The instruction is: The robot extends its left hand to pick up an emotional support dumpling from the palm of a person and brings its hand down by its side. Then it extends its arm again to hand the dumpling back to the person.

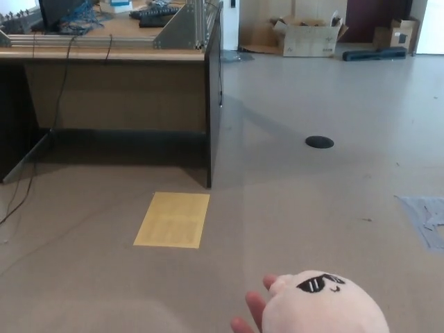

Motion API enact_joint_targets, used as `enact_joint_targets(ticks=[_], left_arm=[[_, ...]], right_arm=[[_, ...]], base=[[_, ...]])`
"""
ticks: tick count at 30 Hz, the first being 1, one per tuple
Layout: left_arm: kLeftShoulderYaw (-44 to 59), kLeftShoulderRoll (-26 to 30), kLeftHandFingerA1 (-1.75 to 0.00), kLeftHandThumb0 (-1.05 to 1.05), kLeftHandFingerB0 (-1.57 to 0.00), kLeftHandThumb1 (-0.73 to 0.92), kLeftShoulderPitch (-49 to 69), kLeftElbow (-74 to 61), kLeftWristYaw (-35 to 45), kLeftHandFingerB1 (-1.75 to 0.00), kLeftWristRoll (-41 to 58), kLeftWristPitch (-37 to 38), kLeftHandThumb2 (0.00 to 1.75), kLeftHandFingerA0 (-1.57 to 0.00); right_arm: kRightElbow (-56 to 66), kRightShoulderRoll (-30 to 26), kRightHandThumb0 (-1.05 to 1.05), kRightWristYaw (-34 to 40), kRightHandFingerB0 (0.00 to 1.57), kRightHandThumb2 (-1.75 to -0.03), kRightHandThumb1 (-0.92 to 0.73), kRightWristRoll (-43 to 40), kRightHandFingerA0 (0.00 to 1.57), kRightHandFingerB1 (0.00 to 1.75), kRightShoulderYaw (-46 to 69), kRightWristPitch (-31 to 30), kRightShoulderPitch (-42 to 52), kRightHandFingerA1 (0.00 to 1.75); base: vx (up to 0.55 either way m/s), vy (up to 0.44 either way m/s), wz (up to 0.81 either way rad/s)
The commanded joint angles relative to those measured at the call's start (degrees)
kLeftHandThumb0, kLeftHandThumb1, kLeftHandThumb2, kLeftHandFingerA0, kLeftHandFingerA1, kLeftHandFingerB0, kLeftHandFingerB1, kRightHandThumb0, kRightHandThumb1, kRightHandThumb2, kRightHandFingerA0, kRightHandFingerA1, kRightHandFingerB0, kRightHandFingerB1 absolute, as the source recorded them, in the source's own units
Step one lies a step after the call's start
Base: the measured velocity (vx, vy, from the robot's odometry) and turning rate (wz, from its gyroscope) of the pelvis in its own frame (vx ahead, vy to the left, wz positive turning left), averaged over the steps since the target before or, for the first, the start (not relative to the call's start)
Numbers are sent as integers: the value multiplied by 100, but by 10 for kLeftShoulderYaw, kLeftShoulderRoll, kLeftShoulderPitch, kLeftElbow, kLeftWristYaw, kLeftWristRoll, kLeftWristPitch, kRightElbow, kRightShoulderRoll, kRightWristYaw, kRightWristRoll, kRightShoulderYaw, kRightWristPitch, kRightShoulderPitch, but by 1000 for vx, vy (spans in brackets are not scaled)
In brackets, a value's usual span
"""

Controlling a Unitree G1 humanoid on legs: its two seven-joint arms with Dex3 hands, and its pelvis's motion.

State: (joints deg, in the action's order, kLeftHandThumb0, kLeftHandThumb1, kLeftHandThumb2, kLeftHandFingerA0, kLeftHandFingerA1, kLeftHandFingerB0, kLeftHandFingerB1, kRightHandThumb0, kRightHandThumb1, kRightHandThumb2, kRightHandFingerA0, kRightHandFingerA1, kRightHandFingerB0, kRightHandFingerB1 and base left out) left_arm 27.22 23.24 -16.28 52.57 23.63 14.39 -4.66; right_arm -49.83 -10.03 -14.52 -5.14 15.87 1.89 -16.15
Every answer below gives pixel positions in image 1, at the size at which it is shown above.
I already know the yellow paper sheet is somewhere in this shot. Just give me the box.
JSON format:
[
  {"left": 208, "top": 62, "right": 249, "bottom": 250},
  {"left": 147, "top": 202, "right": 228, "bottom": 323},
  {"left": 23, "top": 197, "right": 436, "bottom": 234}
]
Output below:
[{"left": 133, "top": 191, "right": 211, "bottom": 249}]

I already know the black cable with plug end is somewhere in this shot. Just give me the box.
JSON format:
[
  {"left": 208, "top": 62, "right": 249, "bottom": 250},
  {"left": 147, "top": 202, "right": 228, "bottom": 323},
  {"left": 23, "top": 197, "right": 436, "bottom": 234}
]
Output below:
[{"left": 216, "top": 0, "right": 224, "bottom": 107}]

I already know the person's bare hand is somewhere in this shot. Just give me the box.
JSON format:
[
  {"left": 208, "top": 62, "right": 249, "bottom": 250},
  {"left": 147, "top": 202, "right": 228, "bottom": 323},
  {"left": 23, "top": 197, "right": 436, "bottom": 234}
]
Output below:
[{"left": 230, "top": 273, "right": 278, "bottom": 333}]

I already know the short black keyboard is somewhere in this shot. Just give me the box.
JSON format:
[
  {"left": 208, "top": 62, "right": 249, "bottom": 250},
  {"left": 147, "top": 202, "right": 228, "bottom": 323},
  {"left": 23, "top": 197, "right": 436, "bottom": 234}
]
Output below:
[{"left": 138, "top": 15, "right": 173, "bottom": 28}]

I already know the small cardboard box with label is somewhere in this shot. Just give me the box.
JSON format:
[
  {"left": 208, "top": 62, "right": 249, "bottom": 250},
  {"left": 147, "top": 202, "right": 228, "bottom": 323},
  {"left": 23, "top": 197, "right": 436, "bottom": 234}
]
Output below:
[{"left": 373, "top": 17, "right": 420, "bottom": 55}]

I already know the large open cardboard box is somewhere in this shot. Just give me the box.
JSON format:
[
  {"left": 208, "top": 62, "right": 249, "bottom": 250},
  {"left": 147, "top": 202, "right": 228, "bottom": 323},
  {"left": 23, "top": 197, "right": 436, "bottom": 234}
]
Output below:
[{"left": 270, "top": 10, "right": 350, "bottom": 58}]

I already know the black monitor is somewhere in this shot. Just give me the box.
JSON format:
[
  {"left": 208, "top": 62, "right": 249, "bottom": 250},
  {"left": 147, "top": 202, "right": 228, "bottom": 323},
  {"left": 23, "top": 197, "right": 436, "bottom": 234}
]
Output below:
[{"left": 37, "top": 0, "right": 87, "bottom": 31}]

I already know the long black foam block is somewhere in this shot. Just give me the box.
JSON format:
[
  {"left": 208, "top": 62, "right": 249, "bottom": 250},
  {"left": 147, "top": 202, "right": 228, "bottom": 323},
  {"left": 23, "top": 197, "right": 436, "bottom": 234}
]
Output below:
[{"left": 342, "top": 46, "right": 407, "bottom": 62}]

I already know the blue cable bundle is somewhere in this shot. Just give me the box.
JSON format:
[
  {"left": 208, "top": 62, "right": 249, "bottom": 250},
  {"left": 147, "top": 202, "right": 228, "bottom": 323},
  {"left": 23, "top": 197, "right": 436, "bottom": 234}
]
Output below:
[{"left": 60, "top": 0, "right": 105, "bottom": 34}]

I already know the clear plastic bag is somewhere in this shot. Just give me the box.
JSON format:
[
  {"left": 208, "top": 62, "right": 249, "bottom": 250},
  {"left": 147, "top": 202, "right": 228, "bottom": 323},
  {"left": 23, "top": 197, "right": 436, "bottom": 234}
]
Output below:
[{"left": 221, "top": 50, "right": 256, "bottom": 63}]

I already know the wooden desk with dark sides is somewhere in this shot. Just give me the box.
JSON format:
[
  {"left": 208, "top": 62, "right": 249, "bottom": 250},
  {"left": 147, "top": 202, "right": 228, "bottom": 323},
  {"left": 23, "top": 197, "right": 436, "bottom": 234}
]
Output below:
[{"left": 0, "top": 0, "right": 225, "bottom": 189}]

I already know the blue and white box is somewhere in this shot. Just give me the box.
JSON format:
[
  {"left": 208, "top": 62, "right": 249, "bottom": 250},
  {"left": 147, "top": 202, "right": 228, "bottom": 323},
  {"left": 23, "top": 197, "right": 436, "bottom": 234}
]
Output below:
[{"left": 110, "top": 0, "right": 133, "bottom": 14}]

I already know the round black floor cover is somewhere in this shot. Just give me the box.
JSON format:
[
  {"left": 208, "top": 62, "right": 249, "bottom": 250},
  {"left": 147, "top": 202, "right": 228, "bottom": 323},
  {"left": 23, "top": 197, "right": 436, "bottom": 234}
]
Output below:
[{"left": 305, "top": 135, "right": 335, "bottom": 149}]

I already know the row of grey metal clamps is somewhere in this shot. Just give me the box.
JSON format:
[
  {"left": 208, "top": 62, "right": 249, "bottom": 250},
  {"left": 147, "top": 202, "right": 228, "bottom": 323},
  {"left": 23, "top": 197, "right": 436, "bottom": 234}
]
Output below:
[{"left": 0, "top": 10, "right": 40, "bottom": 33}]

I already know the long thin black cable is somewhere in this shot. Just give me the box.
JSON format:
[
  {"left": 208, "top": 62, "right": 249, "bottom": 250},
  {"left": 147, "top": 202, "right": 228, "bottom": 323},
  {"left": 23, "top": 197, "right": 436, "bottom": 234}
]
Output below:
[{"left": 0, "top": 34, "right": 77, "bottom": 226}]

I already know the dark red door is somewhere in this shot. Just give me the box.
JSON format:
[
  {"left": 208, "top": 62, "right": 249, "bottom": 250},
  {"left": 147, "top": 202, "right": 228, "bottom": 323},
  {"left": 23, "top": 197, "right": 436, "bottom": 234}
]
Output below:
[{"left": 345, "top": 0, "right": 412, "bottom": 42}]

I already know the pink plush dumpling with sunglasses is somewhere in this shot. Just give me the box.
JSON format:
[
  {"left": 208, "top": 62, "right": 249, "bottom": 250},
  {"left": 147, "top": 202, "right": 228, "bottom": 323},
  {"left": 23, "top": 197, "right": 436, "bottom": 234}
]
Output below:
[{"left": 260, "top": 268, "right": 391, "bottom": 333}]

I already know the grey tape patch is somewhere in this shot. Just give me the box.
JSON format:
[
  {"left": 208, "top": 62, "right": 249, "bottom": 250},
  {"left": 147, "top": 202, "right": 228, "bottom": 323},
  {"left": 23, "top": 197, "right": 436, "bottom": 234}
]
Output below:
[{"left": 394, "top": 194, "right": 444, "bottom": 250}]

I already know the long black keyboard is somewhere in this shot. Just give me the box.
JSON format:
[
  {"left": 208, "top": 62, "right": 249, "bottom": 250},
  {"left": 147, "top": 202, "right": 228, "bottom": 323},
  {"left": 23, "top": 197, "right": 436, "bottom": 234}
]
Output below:
[{"left": 130, "top": 6, "right": 183, "bottom": 20}]

